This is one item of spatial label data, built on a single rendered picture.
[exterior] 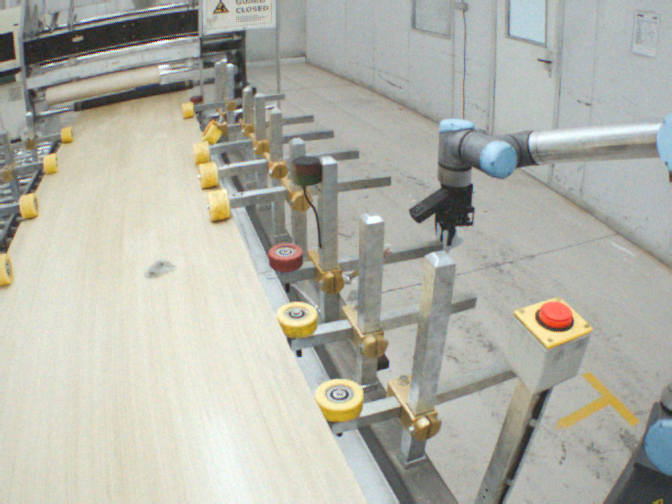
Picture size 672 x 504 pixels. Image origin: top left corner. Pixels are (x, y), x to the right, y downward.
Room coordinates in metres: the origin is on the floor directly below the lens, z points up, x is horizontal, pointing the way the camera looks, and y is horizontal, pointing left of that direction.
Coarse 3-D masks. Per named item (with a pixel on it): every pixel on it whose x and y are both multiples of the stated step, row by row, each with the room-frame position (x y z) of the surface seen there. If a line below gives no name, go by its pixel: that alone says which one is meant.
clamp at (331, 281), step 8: (312, 256) 1.19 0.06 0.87; (320, 272) 1.12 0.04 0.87; (328, 272) 1.12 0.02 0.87; (336, 272) 1.12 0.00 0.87; (320, 280) 1.12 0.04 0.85; (328, 280) 1.10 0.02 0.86; (336, 280) 1.10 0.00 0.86; (320, 288) 1.12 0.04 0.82; (328, 288) 1.10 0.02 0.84; (336, 288) 1.10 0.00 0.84
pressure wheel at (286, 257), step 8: (272, 248) 1.17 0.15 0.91; (280, 248) 1.17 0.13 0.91; (288, 248) 1.17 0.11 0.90; (296, 248) 1.17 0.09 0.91; (272, 256) 1.13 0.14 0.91; (280, 256) 1.13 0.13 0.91; (288, 256) 1.13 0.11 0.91; (296, 256) 1.13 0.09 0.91; (272, 264) 1.13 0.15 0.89; (280, 264) 1.11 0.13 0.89; (288, 264) 1.11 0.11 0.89; (296, 264) 1.12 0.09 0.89; (288, 288) 1.15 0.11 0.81
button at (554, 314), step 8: (544, 304) 0.44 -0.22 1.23; (552, 304) 0.44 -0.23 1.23; (560, 304) 0.44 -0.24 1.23; (544, 312) 0.42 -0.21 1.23; (552, 312) 0.42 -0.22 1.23; (560, 312) 0.42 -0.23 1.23; (568, 312) 0.42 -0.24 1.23; (544, 320) 0.42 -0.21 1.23; (552, 320) 0.41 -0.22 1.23; (560, 320) 0.41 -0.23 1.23; (568, 320) 0.41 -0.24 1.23
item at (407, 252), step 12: (432, 240) 1.29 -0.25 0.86; (396, 252) 1.23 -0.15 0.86; (408, 252) 1.24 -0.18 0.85; (420, 252) 1.25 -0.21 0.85; (312, 264) 1.17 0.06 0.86; (348, 264) 1.19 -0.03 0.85; (384, 264) 1.22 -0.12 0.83; (288, 276) 1.14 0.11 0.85; (300, 276) 1.15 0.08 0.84; (312, 276) 1.16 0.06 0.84
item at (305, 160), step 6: (306, 156) 1.15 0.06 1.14; (294, 162) 1.12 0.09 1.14; (300, 162) 1.11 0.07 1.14; (306, 162) 1.11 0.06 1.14; (312, 162) 1.11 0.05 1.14; (312, 174) 1.11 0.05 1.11; (300, 186) 1.11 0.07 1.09; (306, 186) 1.13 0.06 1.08; (318, 186) 1.14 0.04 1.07; (318, 192) 1.14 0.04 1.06; (306, 198) 1.13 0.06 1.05; (312, 204) 1.13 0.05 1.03; (318, 222) 1.13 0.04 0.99; (318, 228) 1.13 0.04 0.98; (318, 234) 1.13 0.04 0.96; (318, 240) 1.13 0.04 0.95; (318, 246) 1.13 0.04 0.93
